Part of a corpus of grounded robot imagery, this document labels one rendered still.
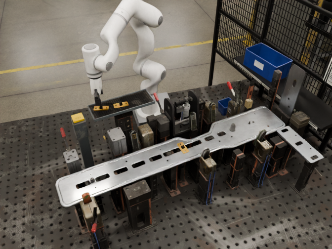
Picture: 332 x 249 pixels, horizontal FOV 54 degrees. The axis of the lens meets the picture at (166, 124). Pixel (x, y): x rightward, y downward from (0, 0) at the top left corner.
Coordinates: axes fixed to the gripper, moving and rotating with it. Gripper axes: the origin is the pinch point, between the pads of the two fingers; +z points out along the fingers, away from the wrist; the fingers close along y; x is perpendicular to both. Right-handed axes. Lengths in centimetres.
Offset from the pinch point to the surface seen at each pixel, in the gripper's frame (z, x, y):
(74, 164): 20.9, -12.6, 30.1
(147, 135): 16.9, 26.1, 14.0
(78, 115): 7.8, -11.8, 5.8
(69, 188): 24, -14, 43
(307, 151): 24, 116, 24
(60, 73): 124, -89, -213
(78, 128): 13.2, -12.1, 10.5
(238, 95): 12, 83, -14
